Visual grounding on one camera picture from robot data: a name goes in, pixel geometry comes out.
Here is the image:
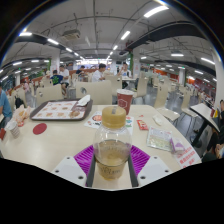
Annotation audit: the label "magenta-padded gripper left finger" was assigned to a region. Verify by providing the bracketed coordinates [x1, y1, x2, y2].
[51, 144, 98, 188]

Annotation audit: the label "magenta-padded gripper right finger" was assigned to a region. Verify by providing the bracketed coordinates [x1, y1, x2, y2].
[128, 144, 174, 188]

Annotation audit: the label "clear bottle with tan cap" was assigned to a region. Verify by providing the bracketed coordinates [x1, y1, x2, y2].
[92, 105, 133, 181]

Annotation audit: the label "white and green packet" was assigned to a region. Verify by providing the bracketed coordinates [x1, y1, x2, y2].
[146, 125, 173, 152]

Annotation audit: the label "small red packet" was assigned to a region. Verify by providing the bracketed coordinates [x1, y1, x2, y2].
[136, 119, 149, 131]

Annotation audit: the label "small purple packet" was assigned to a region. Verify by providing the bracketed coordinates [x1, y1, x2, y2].
[169, 136, 186, 154]

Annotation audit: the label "colourful sticker leaflet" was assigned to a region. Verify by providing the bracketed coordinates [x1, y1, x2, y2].
[83, 110, 135, 134]

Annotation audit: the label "small white wrapper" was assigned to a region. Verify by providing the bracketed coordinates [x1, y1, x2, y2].
[152, 114, 164, 127]

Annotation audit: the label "white leaflet with red text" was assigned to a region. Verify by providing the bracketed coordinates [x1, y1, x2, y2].
[173, 144, 203, 169]

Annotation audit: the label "dark brown food tray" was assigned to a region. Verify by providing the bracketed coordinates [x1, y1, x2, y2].
[29, 98, 94, 122]

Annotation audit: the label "flat round red coaster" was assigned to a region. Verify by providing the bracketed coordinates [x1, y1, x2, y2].
[32, 122, 48, 136]

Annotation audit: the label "printed paper tray liner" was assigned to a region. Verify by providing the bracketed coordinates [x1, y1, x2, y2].
[34, 100, 84, 120]

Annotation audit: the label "crumpled white napkin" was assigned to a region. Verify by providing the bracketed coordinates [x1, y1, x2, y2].
[76, 94, 92, 108]

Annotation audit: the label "red paper cup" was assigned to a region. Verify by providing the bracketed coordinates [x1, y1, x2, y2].
[116, 88, 135, 116]

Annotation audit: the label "beige chair with round hole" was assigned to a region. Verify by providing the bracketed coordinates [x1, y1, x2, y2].
[34, 83, 64, 108]
[75, 79, 113, 106]

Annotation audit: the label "beige chairs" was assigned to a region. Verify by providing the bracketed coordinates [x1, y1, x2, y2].
[6, 71, 201, 124]

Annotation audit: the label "person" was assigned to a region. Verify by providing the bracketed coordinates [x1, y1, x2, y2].
[75, 65, 86, 75]
[118, 61, 132, 78]
[91, 63, 108, 83]
[49, 69, 64, 86]
[59, 64, 71, 98]
[21, 81, 30, 94]
[201, 124, 224, 163]
[0, 83, 13, 129]

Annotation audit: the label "beige dining table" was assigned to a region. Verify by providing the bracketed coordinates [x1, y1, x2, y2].
[189, 103, 221, 134]

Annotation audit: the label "black backpack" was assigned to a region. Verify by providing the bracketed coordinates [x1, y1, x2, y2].
[14, 96, 25, 109]

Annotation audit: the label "ceiling air conditioner unit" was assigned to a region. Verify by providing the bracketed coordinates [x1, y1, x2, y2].
[62, 29, 82, 41]

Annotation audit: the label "ceiling lights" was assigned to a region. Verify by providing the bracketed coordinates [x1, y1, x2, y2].
[0, 4, 218, 83]

